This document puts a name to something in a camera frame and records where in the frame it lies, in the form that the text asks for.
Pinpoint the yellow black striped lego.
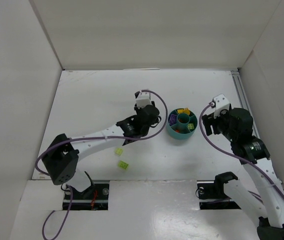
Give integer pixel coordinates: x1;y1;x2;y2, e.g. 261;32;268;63
183;108;190;115

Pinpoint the dark purple lego brick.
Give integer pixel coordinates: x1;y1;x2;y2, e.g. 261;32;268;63
169;114;177;126

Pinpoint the brown lego brick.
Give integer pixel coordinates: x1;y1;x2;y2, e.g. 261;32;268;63
178;118;187;124

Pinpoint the green 2x2 lego brick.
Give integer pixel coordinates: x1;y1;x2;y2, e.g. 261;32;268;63
114;147;123;156

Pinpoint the green 2x4 lego brick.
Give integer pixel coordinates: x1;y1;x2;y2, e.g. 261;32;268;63
117;160;129;170

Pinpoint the green 2x2 lego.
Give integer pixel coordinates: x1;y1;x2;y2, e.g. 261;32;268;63
187;123;195;130

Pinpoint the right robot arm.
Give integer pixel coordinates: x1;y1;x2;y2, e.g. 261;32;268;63
199;102;284;240

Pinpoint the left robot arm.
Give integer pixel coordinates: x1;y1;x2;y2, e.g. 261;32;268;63
41;104;161;193

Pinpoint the teal divided round container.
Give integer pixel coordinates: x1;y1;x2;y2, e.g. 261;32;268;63
166;108;198;141

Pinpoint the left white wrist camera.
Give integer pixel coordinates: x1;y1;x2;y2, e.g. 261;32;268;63
135;91;151;109

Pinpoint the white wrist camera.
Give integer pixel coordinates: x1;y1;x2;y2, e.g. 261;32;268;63
210;94;231;119
135;91;151;109

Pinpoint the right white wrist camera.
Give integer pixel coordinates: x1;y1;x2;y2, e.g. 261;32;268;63
210;94;231;119

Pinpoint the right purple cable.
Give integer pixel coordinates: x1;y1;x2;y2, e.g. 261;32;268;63
199;102;284;226

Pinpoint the purple cable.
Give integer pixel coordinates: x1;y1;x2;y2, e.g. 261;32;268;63
199;102;284;226
36;89;169;240

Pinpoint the aluminium rail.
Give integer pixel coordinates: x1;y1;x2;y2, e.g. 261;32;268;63
231;69;272;173

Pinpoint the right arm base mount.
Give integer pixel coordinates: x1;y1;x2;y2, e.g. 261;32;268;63
195;172;241;210

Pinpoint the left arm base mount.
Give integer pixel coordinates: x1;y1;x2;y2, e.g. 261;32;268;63
60;171;110;211

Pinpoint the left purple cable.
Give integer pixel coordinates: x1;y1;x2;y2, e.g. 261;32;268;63
36;89;169;240

